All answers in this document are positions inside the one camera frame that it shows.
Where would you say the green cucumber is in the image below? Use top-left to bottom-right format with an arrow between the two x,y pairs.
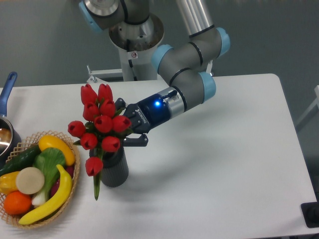
0,145 -> 41,176

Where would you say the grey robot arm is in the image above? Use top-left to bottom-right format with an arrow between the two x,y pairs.
79,0 -> 230,146

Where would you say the dark grey ribbed vase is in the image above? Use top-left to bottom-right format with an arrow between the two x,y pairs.
85,146 -> 129,191

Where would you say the blue handled saucepan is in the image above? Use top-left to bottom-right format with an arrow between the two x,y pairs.
0,72 -> 21,168

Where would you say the yellow squash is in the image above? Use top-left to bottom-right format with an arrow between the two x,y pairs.
38,135 -> 75,166

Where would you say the purple red vegetable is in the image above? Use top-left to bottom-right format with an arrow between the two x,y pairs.
50,166 -> 74,198

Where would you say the red tulip bouquet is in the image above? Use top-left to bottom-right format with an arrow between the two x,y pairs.
68,84 -> 133,199

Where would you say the orange fruit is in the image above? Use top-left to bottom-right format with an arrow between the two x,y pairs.
3,191 -> 31,215

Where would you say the woven wicker basket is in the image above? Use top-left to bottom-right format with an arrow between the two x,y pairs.
0,130 -> 80,230

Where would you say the black device at table edge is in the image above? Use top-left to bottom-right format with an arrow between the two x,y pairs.
301,202 -> 319,228

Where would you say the white frame at right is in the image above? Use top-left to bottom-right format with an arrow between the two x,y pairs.
295,85 -> 319,132

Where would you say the yellow bell pepper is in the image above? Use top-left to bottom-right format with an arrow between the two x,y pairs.
0,171 -> 19,195

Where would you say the green bok choy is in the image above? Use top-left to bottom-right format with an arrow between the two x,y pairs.
32,147 -> 66,207

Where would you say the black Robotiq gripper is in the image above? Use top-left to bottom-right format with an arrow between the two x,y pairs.
115,94 -> 171,146

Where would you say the yellow banana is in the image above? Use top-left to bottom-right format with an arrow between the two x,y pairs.
18,164 -> 72,225

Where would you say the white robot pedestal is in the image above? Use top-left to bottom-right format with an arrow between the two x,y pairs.
86,12 -> 214,84

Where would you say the beige round slice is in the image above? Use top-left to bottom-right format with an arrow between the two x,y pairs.
15,167 -> 45,195

